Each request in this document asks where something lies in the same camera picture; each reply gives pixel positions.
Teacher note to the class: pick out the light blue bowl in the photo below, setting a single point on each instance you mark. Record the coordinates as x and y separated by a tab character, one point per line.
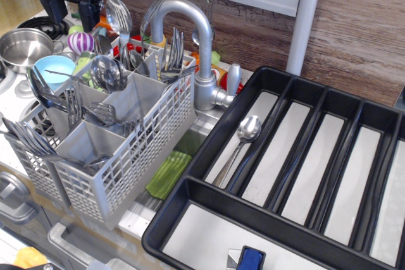
54	68

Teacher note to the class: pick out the grey plastic cutlery basket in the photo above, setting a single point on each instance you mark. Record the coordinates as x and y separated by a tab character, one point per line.
98	171

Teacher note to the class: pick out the orange toy carrot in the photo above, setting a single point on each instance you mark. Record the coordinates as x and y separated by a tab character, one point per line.
103	22

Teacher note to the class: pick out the steel spoon in tray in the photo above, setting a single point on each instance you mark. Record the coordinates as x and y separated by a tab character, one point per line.
247	132

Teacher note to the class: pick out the white metal post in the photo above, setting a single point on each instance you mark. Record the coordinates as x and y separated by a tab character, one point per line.
300	37

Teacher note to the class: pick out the black cutlery tray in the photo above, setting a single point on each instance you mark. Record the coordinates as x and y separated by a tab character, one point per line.
322	187

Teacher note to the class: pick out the steel fork middle compartment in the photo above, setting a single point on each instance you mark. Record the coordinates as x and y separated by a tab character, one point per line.
104	112

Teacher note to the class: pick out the black stove burner coil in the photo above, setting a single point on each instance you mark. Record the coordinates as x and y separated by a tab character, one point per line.
48	26

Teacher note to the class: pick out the steel knives bundle front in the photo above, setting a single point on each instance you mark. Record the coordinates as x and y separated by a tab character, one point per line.
29	138

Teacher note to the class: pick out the silver toy faucet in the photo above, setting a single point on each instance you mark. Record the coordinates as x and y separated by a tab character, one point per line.
207	94

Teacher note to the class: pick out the purple striped toy eggplant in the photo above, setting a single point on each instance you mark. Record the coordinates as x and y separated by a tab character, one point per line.
80	42

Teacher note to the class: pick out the large steel serving spoon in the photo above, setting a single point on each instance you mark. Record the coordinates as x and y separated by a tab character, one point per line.
108	73

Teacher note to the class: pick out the stainless steel pot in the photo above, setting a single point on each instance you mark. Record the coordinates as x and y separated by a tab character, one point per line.
21	48

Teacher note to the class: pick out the tall steel spoon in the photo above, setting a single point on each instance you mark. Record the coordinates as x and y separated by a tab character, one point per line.
120	20

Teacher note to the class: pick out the blue clip object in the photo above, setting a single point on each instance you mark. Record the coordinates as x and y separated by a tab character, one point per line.
246	258

